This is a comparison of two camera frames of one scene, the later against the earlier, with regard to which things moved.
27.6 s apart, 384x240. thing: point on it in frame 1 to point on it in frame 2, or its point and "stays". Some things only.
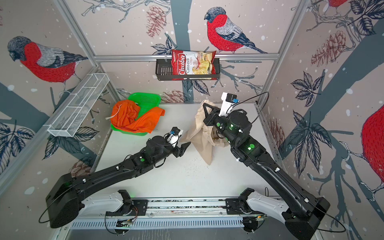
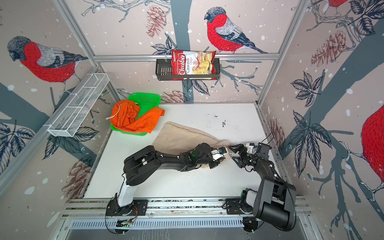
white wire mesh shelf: [69, 120] stays
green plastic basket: [146, 101] stays
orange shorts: [123, 113] stays
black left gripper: [179, 151] to [215, 163]
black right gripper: [210, 120] to [240, 154]
